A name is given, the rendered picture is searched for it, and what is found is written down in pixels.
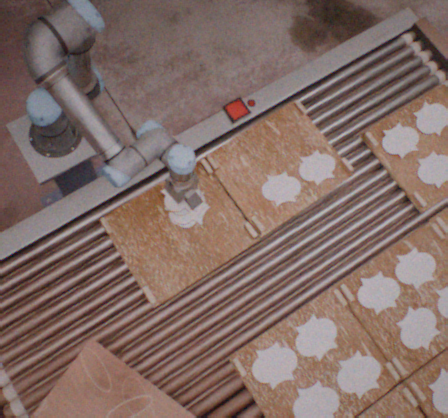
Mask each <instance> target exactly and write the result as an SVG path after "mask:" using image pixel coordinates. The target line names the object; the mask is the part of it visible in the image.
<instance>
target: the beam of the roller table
mask: <svg viewBox="0 0 448 418"><path fill-rule="evenodd" d="M418 20H419V19H418V18H417V17H416V16H415V15H414V12H413V11H412V10H411V9H410V8H409V7H407V8H405V9H403V10H402V11H400V12H398V13H396V14H394V15H393V16H391V17H389V18H387V19H385V20H384V21H382V22H380V23H378V24H377V25H375V26H374V27H372V28H370V29H368V30H366V31H363V32H361V33H359V34H357V35H356V36H354V37H352V38H350V39H348V40H347V41H345V42H343V43H341V44H340V45H339V46H337V47H335V48H333V49H331V50H329V51H328V52H326V53H324V54H322V55H320V56H319V57H317V58H315V59H313V60H311V61H310V62H308V63H306V64H304V65H302V66H301V67H300V68H298V69H294V70H293V71H291V72H289V73H287V74H285V75H283V76H282V77H280V78H278V79H276V80H274V81H273V82H271V83H269V84H267V85H265V86H264V87H262V88H260V89H259V90H257V91H256V92H254V93H252V94H250V95H248V96H247V97H245V98H243V99H242V100H243V101H244V103H245V104H246V105H247V102H248V101H249V100H254V101H255V102H256V106H255V107H249V106H248V105H247V107H248V108H249V110H250V111H251V112H252V113H251V114H250V115H249V116H247V117H245V118H243V119H241V120H240V121H238V122H236V123H233V122H232V121H231V119H230V118H229V116H228V115H227V114H226V112H224V110H221V111H219V112H217V113H215V114H213V115H211V116H210V117H208V118H206V119H204V120H202V121H201V122H199V123H197V124H195V125H193V126H192V127H190V128H188V129H186V130H184V131H182V132H181V133H179V134H177V135H175V136H174V138H175V140H176V141H177V142H178V143H180V144H182V145H186V146H188V147H190V148H191V149H192V150H193V152H194V154H196V153H198V152H200V151H201V150H203V149H205V148H207V147H208V146H210V145H212V144H214V143H215V142H216V141H218V140H220V139H221V138H223V137H225V136H227V135H228V134H230V133H232V132H234V131H236V130H237V129H239V128H241V127H243V126H244V125H246V124H248V123H250V122H251V121H253V120H255V119H257V118H258V117H259V116H261V115H263V114H264V113H266V112H270V111H271V110H273V109H275V108H277V107H279V106H280V105H282V104H284V103H286V102H287V101H289V100H291V99H293V98H294V97H296V96H298V95H300V93H302V92H304V91H306V90H307V89H309V88H311V87H313V86H315V85H316V84H318V83H320V82H322V81H323V80H325V79H327V78H329V77H330V76H332V75H334V74H336V73H337V72H339V71H341V70H343V69H345V68H347V67H349V66H350V65H352V64H354V63H356V62H358V61H359V60H361V59H363V58H365V57H366V56H368V55H370V54H372V53H373V52H375V51H377V50H379V48H381V47H383V46H385V45H386V44H388V43H390V42H392V41H393V40H395V39H397V38H399V36H400V35H402V34H404V33H409V31H410V30H411V28H412V26H413V25H414V22H416V21H418ZM167 169H169V168H168V167H167V166H166V165H165V164H164V163H163V162H161V161H160V160H159V159H158V158H156V159H155V160H154V161H153V162H151V163H150V164H149V165H148V166H146V167H145V168H144V169H143V170H142V171H140V172H139V173H138V174H137V175H136V176H135V177H134V178H133V179H132V181H129V182H128V183H127V184H125V185H124V186H123V187H122V188H115V187H114V186H113V185H111V184H110V183H109V182H108V180H107V179H106V178H105V176H104V175H103V176H101V177H100V178H98V179H96V180H94V181H93V182H92V183H90V184H88V185H86V186H84V187H82V188H81V189H79V190H77V191H75V192H73V193H72V194H70V195H68V196H66V197H64V198H63V199H61V200H57V201H56V202H55V203H53V204H51V205H49V206H47V207H46V208H44V209H42V210H40V211H38V212H36V213H35V214H33V215H31V216H29V217H27V218H26V219H24V220H22V221H21V222H19V223H18V224H16V225H14V226H12V227H10V228H9V229H7V230H5V231H3V232H1V233H0V264H2V263H4V262H6V261H7V260H9V259H11V258H13V257H14V256H16V255H18V254H20V253H21V252H23V251H24V250H26V249H28V248H29V247H31V246H33V245H35V244H36V243H38V242H40V241H43V240H45V239H47V238H49V237H50V236H52V235H54V234H56V233H57V232H58V231H60V230H62V229H63V228H65V227H67V226H69V225H71V224H72V223H74V222H76V221H78V220H79V219H81V218H83V217H85V216H86V215H88V214H90V213H92V212H93V211H94V210H96V209H98V208H99V207H101V206H103V205H105V204H106V203H108V202H110V201H112V200H115V199H117V198H119V197H121V196H122V195H124V194H126V193H128V192H129V191H131V190H133V189H134V188H135V187H137V186H139V185H141V184H142V183H144V182H146V181H148V180H150V179H151V178H153V177H155V176H157V175H158V174H160V173H162V172H164V171H165V170H167Z"/></svg>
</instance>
